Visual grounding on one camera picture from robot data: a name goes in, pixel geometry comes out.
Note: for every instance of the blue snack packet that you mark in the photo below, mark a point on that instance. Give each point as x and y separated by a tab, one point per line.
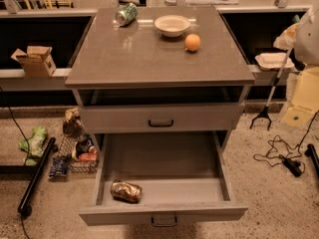
59	166

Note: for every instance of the white ceramic bowl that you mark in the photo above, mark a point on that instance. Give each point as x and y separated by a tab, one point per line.
172	25

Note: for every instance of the grey drawer cabinet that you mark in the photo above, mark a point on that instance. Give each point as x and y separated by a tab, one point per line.
138	66

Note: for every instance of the orange fruit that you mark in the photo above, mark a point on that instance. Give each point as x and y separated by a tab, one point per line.
192	42

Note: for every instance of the wire mesh basket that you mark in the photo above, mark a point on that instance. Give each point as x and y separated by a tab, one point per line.
73	147

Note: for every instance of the red snack packet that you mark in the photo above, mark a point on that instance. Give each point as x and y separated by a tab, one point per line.
88	157

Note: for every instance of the brown snack bag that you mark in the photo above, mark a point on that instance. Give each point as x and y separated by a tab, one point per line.
72	125

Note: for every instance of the closed grey upper drawer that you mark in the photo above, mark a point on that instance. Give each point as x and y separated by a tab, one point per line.
123	119

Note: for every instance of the reacher grabber tool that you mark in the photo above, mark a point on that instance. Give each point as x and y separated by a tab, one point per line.
264	113

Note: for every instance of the brown cardboard box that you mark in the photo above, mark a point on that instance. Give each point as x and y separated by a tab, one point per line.
37	61

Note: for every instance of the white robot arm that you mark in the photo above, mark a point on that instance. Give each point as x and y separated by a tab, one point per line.
303	37

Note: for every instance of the black bar right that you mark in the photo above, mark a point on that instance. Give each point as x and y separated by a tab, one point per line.
311	152

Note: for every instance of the white foam tray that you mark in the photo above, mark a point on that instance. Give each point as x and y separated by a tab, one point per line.
273	61

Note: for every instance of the black metal bar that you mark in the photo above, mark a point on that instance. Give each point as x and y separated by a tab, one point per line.
24	208

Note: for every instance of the green soda can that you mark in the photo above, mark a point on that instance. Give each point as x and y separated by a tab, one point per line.
126	14

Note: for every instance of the green chip bag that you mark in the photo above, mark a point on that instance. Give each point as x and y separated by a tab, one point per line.
33	145

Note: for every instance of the open grey drawer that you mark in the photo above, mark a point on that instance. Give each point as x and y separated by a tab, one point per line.
181	173

